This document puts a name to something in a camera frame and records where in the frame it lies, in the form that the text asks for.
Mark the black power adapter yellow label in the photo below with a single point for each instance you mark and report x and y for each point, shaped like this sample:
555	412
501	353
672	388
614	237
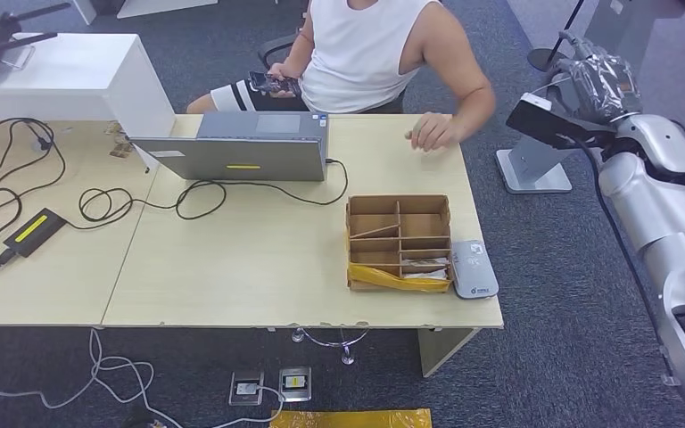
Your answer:
34	231

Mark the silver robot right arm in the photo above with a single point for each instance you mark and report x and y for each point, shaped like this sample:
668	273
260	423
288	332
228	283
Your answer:
667	201

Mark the person's left hand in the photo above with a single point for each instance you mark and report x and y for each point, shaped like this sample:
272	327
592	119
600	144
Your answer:
434	133

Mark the clear acrylic stand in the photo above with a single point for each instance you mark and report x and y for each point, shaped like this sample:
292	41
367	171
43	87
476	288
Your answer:
19	56

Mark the person's left forearm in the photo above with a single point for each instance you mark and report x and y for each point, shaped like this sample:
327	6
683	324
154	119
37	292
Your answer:
475	112

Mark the grey card reader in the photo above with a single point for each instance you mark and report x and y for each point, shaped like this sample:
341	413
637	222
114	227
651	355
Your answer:
474	272

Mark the person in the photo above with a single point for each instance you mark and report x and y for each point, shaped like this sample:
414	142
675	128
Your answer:
360	47

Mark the grey kiosk stand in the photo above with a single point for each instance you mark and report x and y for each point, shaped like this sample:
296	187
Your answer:
531	171

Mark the brown sticker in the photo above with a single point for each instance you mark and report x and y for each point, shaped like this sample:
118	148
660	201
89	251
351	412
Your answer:
121	150
114	128

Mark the yellow plastic bag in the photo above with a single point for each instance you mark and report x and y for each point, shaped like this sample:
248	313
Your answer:
351	419

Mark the person's right hand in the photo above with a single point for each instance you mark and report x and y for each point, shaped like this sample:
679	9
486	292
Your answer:
286	72

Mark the wooden desk leg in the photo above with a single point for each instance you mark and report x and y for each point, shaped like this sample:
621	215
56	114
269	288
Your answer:
440	348

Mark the cardboard divider box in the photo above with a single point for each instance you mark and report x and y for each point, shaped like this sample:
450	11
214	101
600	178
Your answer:
381	205

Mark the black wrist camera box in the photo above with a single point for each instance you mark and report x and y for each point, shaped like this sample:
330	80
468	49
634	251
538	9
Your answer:
549	124

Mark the person's right forearm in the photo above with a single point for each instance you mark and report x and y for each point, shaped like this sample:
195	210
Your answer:
300	50

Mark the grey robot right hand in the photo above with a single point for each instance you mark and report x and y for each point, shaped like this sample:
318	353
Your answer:
602	85

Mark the white furniture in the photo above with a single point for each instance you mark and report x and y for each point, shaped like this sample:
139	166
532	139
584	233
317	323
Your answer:
165	4

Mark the white cabinet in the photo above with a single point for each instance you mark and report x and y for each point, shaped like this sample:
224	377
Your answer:
53	68

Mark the black stanchion post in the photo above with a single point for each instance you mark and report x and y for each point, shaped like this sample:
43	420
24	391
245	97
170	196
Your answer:
540	59

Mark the black smartphone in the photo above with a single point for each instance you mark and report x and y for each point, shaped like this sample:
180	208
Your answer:
268	83

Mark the grey laptop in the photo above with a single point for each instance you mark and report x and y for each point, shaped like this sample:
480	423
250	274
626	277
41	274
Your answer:
254	155

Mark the floor socket with white plug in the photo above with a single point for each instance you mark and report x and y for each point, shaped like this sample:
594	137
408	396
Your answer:
245	389

